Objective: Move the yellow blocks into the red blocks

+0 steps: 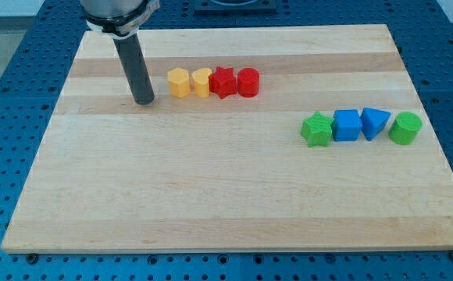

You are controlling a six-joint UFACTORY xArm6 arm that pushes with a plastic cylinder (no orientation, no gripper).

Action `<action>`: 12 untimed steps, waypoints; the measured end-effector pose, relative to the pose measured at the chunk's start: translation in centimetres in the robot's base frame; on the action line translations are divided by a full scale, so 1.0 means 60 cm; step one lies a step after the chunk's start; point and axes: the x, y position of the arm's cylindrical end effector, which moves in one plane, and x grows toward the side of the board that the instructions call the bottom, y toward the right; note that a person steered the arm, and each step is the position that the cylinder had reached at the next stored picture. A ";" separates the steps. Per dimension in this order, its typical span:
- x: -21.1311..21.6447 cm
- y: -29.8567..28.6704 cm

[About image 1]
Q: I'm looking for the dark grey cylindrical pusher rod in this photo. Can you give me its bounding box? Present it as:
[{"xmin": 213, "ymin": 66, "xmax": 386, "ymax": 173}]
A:
[{"xmin": 114, "ymin": 34, "xmax": 155, "ymax": 105}]

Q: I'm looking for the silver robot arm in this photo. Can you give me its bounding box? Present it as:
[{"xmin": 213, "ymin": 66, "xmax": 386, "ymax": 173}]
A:
[{"xmin": 80, "ymin": 0, "xmax": 160, "ymax": 105}]

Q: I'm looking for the yellow hexagon block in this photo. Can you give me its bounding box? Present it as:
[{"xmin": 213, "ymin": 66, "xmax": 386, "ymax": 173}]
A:
[{"xmin": 167, "ymin": 68, "xmax": 191, "ymax": 98}]

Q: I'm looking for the yellow heart block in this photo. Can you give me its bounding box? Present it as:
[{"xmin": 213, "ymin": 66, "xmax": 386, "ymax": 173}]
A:
[{"xmin": 191, "ymin": 68, "xmax": 212, "ymax": 98}]

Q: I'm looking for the red star block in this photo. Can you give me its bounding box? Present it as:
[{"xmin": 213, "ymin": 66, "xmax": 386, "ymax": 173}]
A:
[{"xmin": 209, "ymin": 66, "xmax": 237, "ymax": 99}]

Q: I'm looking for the red cylinder block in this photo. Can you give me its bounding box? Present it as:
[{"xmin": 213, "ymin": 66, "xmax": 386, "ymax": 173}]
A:
[{"xmin": 237, "ymin": 68, "xmax": 260, "ymax": 98}]

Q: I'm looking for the green star block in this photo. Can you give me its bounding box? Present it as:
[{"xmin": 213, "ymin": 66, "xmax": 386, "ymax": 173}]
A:
[{"xmin": 300, "ymin": 112, "xmax": 334, "ymax": 148}]

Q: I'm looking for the blue cube block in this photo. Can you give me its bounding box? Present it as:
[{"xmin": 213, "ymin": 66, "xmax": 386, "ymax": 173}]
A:
[{"xmin": 331, "ymin": 109, "xmax": 362, "ymax": 142}]

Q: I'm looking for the blue triangle block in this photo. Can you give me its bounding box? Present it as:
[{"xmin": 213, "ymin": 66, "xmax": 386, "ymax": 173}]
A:
[{"xmin": 360, "ymin": 108, "xmax": 391, "ymax": 141}]

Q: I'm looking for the green cylinder block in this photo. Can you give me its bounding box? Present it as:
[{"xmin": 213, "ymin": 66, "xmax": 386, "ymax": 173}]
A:
[{"xmin": 388, "ymin": 112, "xmax": 423, "ymax": 145}]

